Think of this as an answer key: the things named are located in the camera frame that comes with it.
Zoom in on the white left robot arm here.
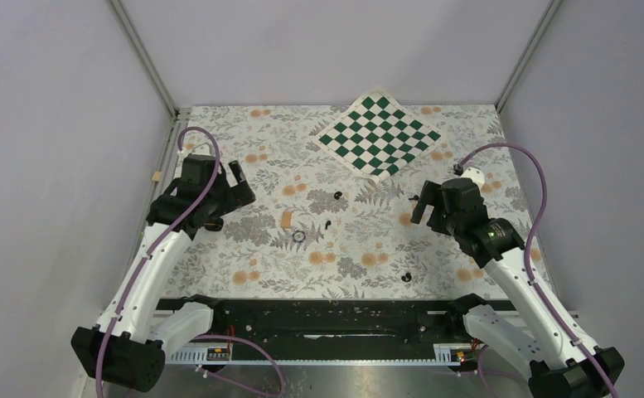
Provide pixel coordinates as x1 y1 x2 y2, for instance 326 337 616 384
70 154 255 392

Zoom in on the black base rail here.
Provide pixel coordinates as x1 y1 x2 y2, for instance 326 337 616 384
157 294 486 360

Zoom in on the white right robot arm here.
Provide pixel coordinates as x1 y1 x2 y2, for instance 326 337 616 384
411 168 624 397

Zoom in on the blue poker chip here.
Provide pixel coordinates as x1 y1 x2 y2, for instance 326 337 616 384
292 231 306 243

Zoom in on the small wooden block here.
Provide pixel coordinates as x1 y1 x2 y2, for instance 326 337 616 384
281 211 293 229

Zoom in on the white cable duct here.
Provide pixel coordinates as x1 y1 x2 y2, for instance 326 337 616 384
165 343 475 366

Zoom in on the floral table mat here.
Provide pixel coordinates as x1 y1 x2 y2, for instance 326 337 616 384
163 105 505 299

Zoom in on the green white chessboard mat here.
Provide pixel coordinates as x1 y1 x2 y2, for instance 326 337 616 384
312 88 441 183

